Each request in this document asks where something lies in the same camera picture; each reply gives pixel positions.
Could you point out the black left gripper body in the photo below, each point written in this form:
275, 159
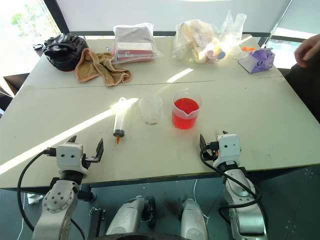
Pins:
91, 159

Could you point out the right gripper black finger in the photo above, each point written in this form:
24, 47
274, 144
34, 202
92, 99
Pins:
202, 142
225, 132

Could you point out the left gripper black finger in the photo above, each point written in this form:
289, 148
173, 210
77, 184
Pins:
73, 140
100, 148

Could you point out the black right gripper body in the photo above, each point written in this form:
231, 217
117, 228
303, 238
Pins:
211, 151

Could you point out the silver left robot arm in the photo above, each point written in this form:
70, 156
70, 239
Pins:
58, 200

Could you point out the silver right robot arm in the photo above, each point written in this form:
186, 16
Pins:
246, 210

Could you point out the clear syringe with orange tip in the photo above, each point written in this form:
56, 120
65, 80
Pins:
119, 122

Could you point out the beaker with red liquid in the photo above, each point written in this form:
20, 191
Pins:
185, 112

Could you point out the small clear plastic cup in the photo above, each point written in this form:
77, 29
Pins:
150, 110

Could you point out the person's bare hand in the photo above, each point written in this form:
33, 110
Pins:
308, 48

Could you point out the white power strip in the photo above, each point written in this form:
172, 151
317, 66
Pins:
34, 198

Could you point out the silver left robot leg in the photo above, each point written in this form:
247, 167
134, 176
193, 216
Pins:
128, 217

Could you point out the silver robot leg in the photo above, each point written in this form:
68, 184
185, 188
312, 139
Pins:
128, 217
193, 218

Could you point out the silver right robot leg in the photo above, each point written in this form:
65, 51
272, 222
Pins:
193, 218

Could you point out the brown towel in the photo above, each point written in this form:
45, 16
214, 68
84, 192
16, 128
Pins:
100, 67

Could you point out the purple tissue pack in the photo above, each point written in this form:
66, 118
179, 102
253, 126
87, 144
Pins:
257, 61

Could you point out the small orange plastic piece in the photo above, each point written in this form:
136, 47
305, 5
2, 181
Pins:
248, 49

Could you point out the black bag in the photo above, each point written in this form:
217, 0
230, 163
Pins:
65, 51

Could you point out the person's dark trousers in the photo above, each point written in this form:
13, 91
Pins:
306, 87

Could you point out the plastic bag of plush toys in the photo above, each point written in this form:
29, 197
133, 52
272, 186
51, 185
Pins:
197, 41

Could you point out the dark rounded robot torso edge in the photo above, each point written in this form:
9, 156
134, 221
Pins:
150, 237

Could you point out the empty clear plastic bag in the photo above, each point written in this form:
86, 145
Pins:
227, 27

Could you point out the plastic bag of folded cloths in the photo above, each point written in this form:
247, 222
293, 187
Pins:
133, 43

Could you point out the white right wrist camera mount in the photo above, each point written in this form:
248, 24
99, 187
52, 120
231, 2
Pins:
228, 148

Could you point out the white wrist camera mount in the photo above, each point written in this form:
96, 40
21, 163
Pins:
68, 156
228, 148

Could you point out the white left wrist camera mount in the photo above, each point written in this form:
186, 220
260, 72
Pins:
68, 156

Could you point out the black metal bracket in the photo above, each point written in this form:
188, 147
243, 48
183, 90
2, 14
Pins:
98, 221

